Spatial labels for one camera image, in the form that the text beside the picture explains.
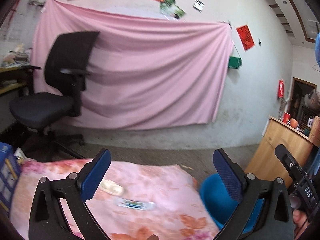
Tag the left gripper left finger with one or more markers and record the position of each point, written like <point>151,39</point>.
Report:
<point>47,219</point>

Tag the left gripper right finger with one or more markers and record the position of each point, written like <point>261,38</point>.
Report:
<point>275,219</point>

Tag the white blue sachet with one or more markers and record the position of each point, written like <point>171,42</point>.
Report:
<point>133,204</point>

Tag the right hand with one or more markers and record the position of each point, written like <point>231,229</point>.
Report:
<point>300,219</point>

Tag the wooden cabinet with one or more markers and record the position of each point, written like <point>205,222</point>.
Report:
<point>265,165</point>

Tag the blue plastic bucket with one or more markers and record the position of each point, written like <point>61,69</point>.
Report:
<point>217,200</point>

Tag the orange fruit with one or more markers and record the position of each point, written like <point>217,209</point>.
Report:
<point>293,123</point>

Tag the blue cardboard box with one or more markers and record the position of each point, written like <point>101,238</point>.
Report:
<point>10,171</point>

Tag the red cup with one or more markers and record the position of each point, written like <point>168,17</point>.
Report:
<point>286,117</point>

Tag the white plastic blister shell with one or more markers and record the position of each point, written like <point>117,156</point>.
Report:
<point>111,188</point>

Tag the floral pink tablecloth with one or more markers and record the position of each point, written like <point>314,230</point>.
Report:
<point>178,213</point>

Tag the red hanging ornament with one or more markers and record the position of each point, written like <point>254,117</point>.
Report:
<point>281,88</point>

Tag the green hanging bag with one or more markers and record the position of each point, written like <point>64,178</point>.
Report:
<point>234,62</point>

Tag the blue dotted cloth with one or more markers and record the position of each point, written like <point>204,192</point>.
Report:
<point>317,49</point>

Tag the red diamond paper poster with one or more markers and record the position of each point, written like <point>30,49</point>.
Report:
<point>245,37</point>

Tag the black office chair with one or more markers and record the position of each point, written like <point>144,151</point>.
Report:
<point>66,71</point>

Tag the stack of papers on desk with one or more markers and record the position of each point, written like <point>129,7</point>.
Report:
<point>17,57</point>

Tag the pink hanging sheet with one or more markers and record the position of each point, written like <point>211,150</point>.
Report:
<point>143,73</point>

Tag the small black white photo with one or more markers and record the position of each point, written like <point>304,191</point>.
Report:
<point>198,5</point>

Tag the green photo posters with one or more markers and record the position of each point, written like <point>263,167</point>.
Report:
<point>169,8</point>

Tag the wooden wall desk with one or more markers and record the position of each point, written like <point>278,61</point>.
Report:
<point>14,78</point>

